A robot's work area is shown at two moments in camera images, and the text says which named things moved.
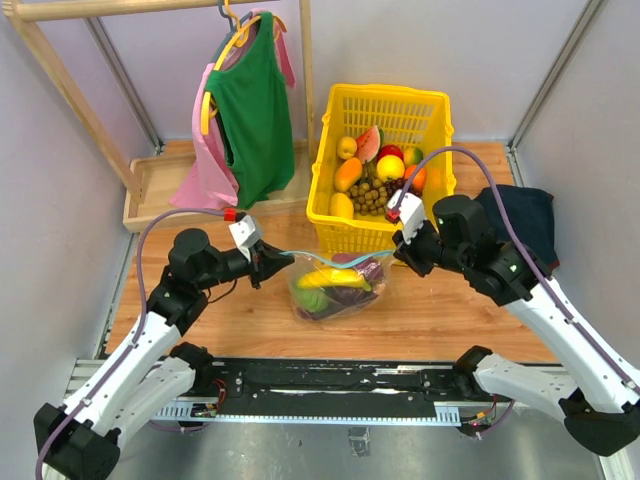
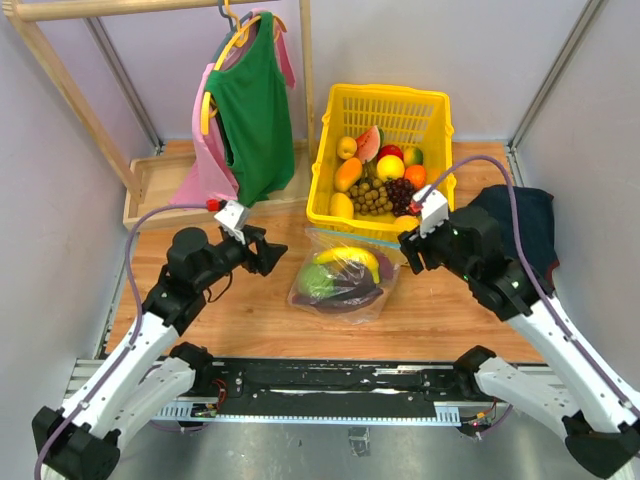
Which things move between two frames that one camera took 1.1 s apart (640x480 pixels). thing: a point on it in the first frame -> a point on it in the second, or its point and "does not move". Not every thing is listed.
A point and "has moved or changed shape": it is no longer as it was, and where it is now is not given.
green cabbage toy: x=312 y=299 -> x=316 y=281
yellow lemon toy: x=341 y=206 does not move
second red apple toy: x=390 y=149 does not move
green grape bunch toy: x=369 y=196 does not move
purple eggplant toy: x=343 y=298 has moved or changed shape
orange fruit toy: x=420 y=176 does not move
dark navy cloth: x=532 y=214 does not move
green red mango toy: x=412 y=155 does not move
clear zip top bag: x=325 y=292 has moved or changed shape
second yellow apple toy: x=390 y=166 does not move
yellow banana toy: x=344 y=277 -> x=339 y=253
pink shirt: x=211 y=182 does not move
